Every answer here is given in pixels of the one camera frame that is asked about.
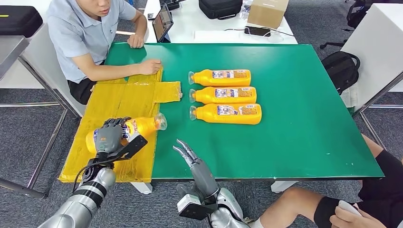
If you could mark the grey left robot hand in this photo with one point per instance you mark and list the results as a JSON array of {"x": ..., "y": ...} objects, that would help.
[{"x": 108, "y": 138}]

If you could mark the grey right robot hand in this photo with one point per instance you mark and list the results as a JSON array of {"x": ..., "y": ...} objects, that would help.
[{"x": 204, "y": 179}]

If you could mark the person's hand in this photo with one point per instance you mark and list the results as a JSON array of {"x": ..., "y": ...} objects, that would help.
[{"x": 352, "y": 222}]

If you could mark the person's right hand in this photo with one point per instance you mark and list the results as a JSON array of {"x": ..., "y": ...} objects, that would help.
[{"x": 151, "y": 66}]

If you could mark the person's left hand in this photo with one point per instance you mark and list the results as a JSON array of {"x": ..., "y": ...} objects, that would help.
[{"x": 136, "y": 41}]

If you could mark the handheld remote controller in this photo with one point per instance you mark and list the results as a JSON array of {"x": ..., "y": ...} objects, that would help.
[{"x": 348, "y": 206}]

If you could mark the orange detergent bottle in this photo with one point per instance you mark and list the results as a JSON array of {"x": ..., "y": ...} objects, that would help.
[
  {"x": 223, "y": 98},
  {"x": 141, "y": 126},
  {"x": 226, "y": 118},
  {"x": 220, "y": 81}
]

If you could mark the person's left forearm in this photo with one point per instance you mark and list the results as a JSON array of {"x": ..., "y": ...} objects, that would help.
[{"x": 141, "y": 27}]

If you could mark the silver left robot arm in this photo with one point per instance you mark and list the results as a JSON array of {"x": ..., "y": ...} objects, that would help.
[{"x": 82, "y": 201}]

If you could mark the person's right forearm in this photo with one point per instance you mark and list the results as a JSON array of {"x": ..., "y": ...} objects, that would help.
[{"x": 107, "y": 72}]

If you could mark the tablet on stand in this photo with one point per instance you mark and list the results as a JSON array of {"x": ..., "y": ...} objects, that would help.
[{"x": 162, "y": 22}]

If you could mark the yellow taped cardboard mat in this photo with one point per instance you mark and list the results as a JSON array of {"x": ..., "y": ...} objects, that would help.
[{"x": 126, "y": 100}]

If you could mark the person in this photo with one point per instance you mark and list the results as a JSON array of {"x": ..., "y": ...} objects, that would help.
[
  {"x": 292, "y": 204},
  {"x": 77, "y": 33}
]

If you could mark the black soft equipment bag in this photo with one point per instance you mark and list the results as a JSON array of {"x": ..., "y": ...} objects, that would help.
[{"x": 220, "y": 8}]

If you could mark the white side table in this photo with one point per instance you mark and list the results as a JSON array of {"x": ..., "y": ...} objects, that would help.
[{"x": 39, "y": 55}]

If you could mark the clear plastic bag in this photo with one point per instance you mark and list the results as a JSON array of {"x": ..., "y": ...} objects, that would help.
[{"x": 245, "y": 12}]

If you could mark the black smartphone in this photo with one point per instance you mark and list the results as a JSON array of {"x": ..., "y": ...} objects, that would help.
[{"x": 257, "y": 31}]

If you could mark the black hard carry case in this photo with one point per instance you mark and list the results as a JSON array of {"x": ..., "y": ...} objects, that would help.
[{"x": 19, "y": 22}]

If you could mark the folded newspaper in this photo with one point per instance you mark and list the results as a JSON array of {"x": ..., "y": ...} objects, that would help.
[{"x": 349, "y": 96}]

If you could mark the brown cardboard box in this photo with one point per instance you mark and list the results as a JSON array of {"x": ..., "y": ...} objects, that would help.
[{"x": 267, "y": 12}]

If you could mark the black backpack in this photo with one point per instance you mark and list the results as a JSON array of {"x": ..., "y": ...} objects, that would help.
[{"x": 341, "y": 70}]

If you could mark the white desk metal legs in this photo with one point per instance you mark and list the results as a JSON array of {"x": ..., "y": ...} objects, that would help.
[{"x": 376, "y": 45}]

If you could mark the black office chair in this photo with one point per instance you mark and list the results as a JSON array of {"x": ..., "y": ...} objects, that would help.
[{"x": 359, "y": 14}]

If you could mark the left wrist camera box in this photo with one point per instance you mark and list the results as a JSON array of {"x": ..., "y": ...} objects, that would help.
[{"x": 132, "y": 148}]

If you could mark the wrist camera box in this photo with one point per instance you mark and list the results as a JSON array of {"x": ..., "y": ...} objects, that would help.
[
  {"x": 132, "y": 148},
  {"x": 189, "y": 204}
]

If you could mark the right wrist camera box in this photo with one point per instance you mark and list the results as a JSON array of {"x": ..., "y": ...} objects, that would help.
[{"x": 189, "y": 204}]

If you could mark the grey metal frame table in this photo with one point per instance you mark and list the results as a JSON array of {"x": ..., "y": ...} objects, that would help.
[{"x": 11, "y": 50}]

